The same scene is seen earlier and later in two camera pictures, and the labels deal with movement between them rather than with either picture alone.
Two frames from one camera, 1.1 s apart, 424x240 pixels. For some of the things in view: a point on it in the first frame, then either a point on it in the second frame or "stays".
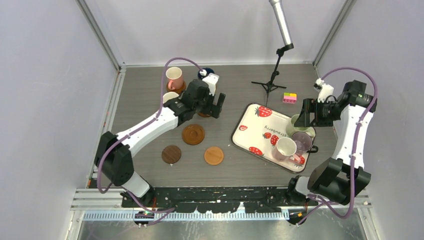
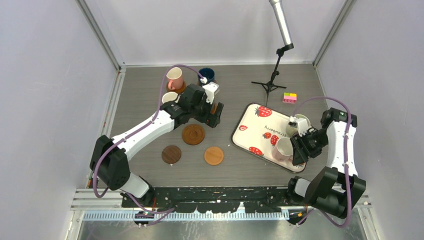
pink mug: (175, 77) stays
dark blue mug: (209, 70) stays
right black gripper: (309, 105) -> (310, 153)
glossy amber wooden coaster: (193, 134) stays
